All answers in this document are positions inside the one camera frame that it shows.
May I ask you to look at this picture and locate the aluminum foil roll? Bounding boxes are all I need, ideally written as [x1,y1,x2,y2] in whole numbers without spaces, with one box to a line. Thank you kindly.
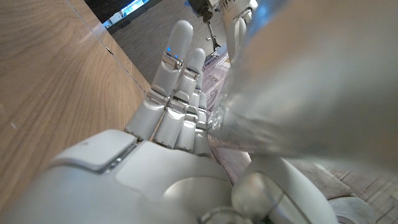
[208,0,398,175]

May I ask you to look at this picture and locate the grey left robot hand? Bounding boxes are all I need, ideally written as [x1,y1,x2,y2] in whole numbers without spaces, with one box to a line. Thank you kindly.
[214,0,259,62]

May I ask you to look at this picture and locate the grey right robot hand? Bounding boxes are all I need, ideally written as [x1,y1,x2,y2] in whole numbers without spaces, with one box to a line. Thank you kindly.
[0,20,340,224]

